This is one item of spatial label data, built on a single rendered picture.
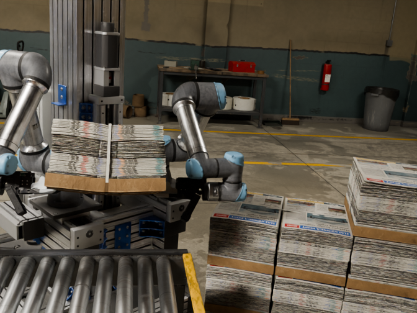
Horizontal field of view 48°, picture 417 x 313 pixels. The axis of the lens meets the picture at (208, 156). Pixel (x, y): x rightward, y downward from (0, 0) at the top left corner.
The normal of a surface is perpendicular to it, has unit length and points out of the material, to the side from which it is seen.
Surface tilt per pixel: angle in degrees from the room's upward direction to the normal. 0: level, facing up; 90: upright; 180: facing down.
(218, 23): 90
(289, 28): 90
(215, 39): 90
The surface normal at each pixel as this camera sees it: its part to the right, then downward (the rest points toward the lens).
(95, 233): 0.69, 0.24
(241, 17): 0.15, 0.27
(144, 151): 0.21, -0.10
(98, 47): -0.72, 0.14
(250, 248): -0.22, 0.25
